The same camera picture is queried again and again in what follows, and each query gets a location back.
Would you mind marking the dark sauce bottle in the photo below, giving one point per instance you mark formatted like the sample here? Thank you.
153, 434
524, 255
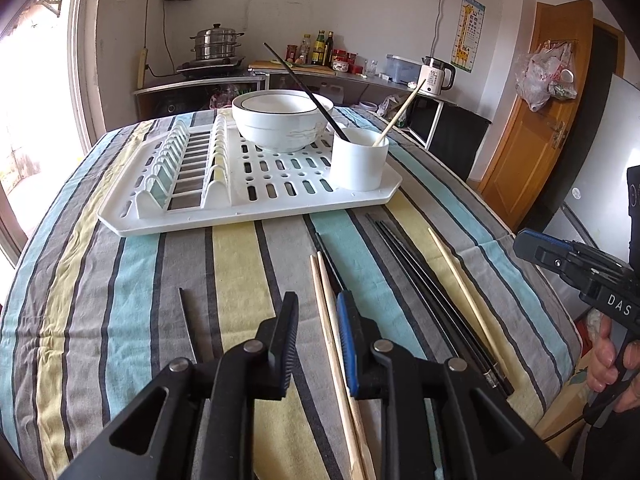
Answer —
329, 49
318, 50

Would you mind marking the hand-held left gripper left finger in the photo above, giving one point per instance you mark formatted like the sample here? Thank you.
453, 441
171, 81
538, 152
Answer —
287, 350

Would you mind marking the white utensil cup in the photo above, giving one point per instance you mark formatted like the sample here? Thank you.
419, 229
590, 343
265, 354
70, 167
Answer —
357, 170

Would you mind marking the stainless kitchen counter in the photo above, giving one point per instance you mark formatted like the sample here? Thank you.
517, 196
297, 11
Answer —
300, 80

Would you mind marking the yellow printed cloth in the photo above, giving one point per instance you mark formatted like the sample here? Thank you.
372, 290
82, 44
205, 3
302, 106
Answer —
565, 400

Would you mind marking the stainless steamer pot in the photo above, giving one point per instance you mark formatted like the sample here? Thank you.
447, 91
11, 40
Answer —
216, 42

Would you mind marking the beige power strip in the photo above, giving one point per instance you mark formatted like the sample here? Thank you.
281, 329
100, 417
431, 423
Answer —
142, 67

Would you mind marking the gas stove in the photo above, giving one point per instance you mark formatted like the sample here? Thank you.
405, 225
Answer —
210, 67

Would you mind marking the hanging plastic bags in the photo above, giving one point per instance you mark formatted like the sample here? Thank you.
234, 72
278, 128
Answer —
540, 77

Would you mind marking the clear storage container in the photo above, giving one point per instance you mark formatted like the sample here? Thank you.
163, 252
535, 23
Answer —
402, 70

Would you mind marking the white electric kettle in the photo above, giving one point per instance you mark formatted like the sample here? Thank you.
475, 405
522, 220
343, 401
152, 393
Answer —
435, 77

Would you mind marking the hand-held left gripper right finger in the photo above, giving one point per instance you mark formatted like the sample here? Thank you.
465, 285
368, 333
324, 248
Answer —
347, 350

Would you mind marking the white refrigerator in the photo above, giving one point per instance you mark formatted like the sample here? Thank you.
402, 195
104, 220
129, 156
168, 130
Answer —
607, 160

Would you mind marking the white plastic dish rack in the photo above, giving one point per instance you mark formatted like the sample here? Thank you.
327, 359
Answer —
280, 195

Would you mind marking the wooden cutting board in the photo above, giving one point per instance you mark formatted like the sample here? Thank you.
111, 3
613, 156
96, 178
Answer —
280, 67

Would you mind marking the giraffe wall poster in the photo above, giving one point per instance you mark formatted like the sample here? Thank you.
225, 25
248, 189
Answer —
468, 35

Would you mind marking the wooden chopstick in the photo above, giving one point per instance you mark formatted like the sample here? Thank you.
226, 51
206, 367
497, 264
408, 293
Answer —
327, 285
400, 112
467, 300
330, 350

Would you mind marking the person's right hand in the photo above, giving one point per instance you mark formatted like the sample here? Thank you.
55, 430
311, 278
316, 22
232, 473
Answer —
602, 360

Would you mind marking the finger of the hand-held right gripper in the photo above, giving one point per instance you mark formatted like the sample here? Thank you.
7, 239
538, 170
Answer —
590, 257
542, 255

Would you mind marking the wooden door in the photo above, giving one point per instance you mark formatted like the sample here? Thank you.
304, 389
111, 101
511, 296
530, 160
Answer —
530, 150

